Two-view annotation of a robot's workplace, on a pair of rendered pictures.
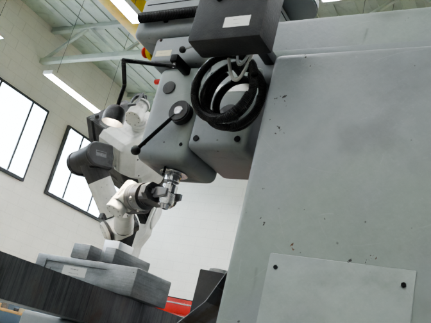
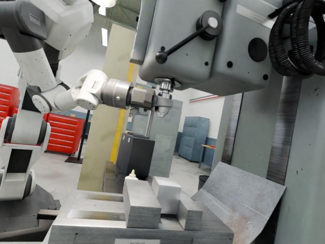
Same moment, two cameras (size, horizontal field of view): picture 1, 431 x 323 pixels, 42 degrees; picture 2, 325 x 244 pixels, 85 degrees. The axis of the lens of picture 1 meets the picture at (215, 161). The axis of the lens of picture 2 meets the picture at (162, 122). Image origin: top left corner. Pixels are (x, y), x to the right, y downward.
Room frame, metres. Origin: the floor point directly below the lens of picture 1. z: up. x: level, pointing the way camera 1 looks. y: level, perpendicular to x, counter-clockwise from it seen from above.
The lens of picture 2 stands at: (1.26, 0.53, 1.16)
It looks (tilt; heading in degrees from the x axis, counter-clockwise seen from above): 2 degrees up; 311
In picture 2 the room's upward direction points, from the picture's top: 11 degrees clockwise
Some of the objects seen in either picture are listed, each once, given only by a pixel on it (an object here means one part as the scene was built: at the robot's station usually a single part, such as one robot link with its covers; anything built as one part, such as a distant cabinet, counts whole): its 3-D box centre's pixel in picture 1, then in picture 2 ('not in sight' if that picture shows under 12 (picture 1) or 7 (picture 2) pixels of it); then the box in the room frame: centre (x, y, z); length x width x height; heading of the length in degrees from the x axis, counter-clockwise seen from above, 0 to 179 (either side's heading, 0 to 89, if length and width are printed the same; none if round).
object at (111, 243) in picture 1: (116, 254); (164, 194); (1.50, 0.19, 1.01); 0.06 x 0.05 x 0.06; 146
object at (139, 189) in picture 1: (149, 197); (135, 98); (1.70, 0.17, 1.24); 0.13 x 0.12 x 0.10; 129
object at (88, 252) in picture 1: (99, 258); (139, 199); (1.53, 0.24, 0.99); 0.15 x 0.06 x 0.04; 146
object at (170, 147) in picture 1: (188, 125); (178, 34); (1.63, 0.11, 1.47); 0.21 x 0.19 x 0.32; 148
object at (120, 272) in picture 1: (102, 272); (147, 215); (1.52, 0.22, 0.96); 0.35 x 0.15 x 0.11; 56
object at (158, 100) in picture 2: (160, 191); (163, 101); (1.61, 0.14, 1.24); 0.06 x 0.02 x 0.03; 39
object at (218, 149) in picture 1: (242, 125); (227, 52); (1.53, -0.05, 1.47); 0.24 x 0.19 x 0.26; 148
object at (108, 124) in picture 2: not in sight; (110, 119); (3.18, -0.72, 1.15); 0.52 x 0.40 x 2.30; 58
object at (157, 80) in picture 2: (174, 173); (167, 82); (1.63, 0.11, 1.31); 0.09 x 0.09 x 0.01
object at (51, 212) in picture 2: not in sight; (50, 214); (1.63, 0.38, 0.95); 0.04 x 0.02 x 0.02; 56
